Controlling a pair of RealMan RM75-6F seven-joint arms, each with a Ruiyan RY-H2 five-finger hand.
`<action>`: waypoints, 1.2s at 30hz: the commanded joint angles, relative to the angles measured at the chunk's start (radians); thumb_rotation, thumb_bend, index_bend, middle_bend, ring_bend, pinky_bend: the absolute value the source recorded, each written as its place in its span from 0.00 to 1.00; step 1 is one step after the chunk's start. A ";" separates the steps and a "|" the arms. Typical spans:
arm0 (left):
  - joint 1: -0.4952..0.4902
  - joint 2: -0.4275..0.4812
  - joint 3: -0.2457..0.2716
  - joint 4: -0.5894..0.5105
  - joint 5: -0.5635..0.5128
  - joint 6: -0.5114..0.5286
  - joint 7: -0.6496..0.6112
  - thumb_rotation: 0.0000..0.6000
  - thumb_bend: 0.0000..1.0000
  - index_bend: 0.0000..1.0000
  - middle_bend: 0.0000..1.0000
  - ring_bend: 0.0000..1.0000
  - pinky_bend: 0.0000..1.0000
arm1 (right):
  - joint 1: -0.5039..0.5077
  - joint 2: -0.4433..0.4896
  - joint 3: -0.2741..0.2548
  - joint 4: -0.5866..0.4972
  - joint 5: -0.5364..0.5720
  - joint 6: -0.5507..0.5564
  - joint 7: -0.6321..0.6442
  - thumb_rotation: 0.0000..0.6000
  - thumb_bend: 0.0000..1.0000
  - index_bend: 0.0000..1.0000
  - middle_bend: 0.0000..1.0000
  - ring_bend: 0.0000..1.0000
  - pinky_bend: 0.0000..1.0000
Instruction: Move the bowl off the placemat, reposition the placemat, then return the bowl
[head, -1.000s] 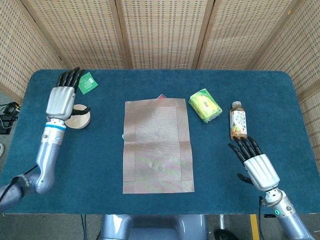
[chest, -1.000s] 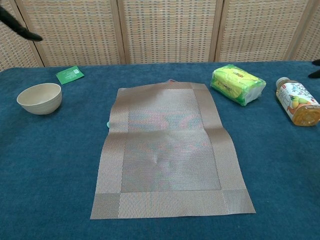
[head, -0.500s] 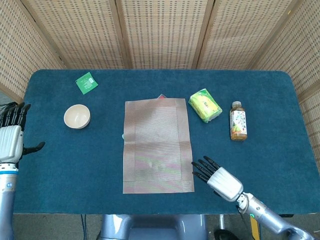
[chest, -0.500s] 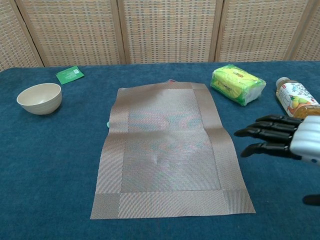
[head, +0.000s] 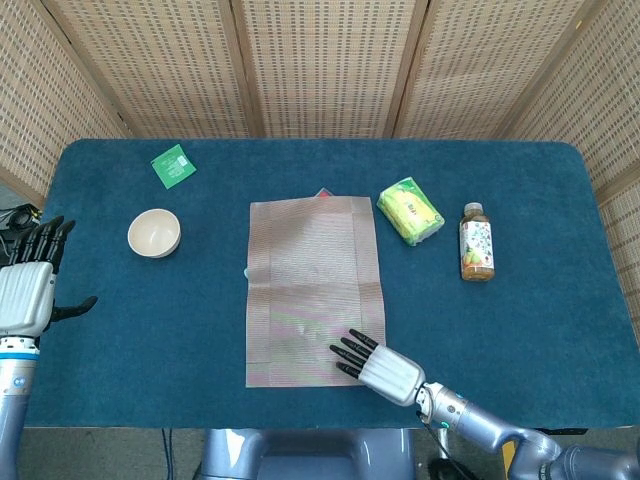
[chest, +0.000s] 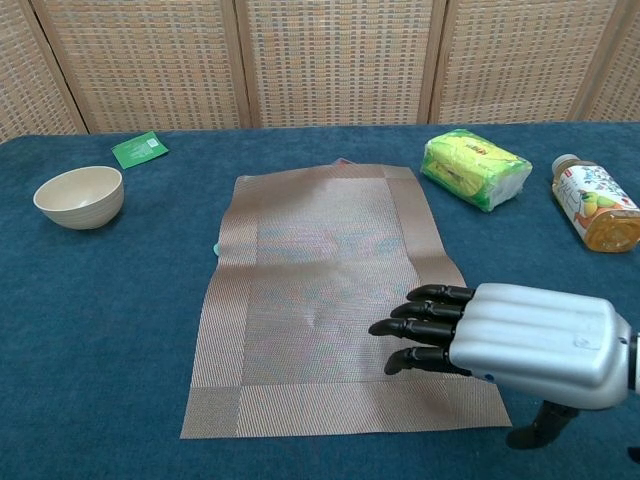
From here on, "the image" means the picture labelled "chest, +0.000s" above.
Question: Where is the blue table cloth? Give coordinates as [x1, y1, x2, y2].
[0, 121, 640, 480]

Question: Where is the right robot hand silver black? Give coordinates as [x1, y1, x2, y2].
[368, 282, 635, 451]

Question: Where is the brown woven placemat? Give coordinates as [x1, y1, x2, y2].
[179, 162, 514, 441]

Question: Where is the beige bowl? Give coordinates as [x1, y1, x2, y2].
[32, 165, 125, 231]

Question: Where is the woven bamboo screen panel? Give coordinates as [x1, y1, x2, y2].
[428, 0, 621, 125]
[569, 0, 640, 124]
[29, 0, 254, 135]
[233, 0, 448, 130]
[0, 0, 89, 144]

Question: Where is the tea bottle with printed label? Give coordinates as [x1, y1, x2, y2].
[551, 153, 640, 254]

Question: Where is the yellow-green tissue pack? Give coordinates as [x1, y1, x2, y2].
[418, 128, 533, 214]

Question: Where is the green square sachet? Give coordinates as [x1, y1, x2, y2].
[110, 130, 170, 171]

